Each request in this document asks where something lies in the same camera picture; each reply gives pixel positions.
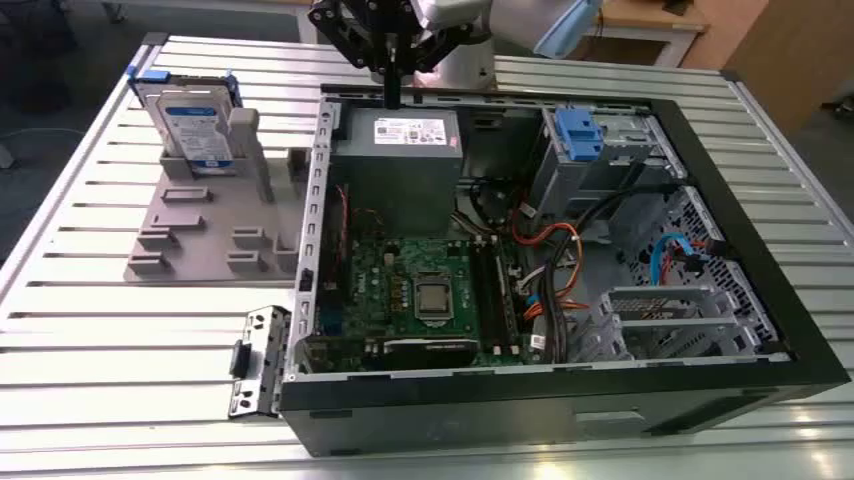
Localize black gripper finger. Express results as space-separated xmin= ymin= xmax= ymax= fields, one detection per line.
xmin=393 ymin=23 xmax=485 ymax=110
xmin=306 ymin=0 xmax=397 ymax=110

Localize hard disk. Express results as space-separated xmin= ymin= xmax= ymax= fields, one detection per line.
xmin=130 ymin=69 xmax=242 ymax=178

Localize silver disk bay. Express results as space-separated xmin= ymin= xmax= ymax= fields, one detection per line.
xmin=573 ymin=284 xmax=769 ymax=364

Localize blue drive cage latch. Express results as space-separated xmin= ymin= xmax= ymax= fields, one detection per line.
xmin=553 ymin=108 xmax=606 ymax=162

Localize grey power supply unit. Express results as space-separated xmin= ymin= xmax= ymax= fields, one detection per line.
xmin=330 ymin=107 xmax=468 ymax=240

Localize grey optical drive cage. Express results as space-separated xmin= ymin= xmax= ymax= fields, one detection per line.
xmin=533 ymin=103 xmax=689 ymax=217

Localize green motherboard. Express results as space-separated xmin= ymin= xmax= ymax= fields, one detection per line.
xmin=313 ymin=237 xmax=537 ymax=372

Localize grey parts rack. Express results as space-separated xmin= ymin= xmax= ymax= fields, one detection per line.
xmin=123 ymin=105 xmax=317 ymax=286

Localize black office chair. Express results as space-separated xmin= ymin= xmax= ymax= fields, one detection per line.
xmin=0 ymin=0 xmax=77 ymax=116

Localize silver CPU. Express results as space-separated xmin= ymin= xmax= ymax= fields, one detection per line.
xmin=414 ymin=283 xmax=458 ymax=321

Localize wooden cabinet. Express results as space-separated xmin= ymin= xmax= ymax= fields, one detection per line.
xmin=680 ymin=0 xmax=854 ymax=137

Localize black graphics card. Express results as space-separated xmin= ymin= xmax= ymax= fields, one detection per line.
xmin=299 ymin=335 xmax=482 ymax=374

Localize black PC case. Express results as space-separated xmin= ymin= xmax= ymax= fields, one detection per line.
xmin=277 ymin=82 xmax=853 ymax=459

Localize wooden desk white frame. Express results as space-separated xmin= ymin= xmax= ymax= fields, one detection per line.
xmin=573 ymin=0 xmax=710 ymax=69

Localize thin red wire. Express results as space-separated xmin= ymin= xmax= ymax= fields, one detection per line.
xmin=333 ymin=182 xmax=354 ymax=301

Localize orange power wires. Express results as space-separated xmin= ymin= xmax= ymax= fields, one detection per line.
xmin=510 ymin=222 xmax=593 ymax=321

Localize blue data wire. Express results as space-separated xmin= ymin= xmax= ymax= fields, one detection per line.
xmin=653 ymin=232 xmax=702 ymax=289

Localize black cable bundle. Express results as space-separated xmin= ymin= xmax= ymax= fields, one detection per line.
xmin=538 ymin=184 xmax=676 ymax=364

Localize metal expansion slot bracket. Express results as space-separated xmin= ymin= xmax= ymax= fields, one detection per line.
xmin=226 ymin=304 xmax=295 ymax=419

